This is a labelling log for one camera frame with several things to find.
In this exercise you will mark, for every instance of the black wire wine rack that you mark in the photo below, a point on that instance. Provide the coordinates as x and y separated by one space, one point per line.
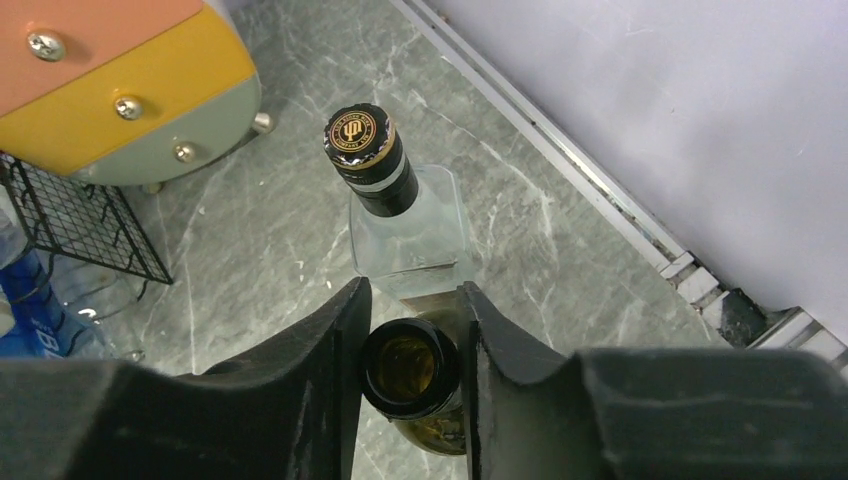
82 221

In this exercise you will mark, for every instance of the green wine bottle label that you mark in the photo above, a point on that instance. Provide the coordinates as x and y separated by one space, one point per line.
410 371

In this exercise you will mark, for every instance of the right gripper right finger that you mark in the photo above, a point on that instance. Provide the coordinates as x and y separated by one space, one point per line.
644 413

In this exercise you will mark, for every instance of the clear bottle gold top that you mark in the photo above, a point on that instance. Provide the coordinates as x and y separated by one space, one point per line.
409 227

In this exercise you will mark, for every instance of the blue square bottle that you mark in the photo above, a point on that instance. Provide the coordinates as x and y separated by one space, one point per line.
41 326

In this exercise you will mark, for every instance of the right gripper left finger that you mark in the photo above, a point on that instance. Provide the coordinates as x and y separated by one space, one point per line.
287 408

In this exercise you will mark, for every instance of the round cream drawer cabinet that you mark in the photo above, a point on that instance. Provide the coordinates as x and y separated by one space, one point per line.
125 93

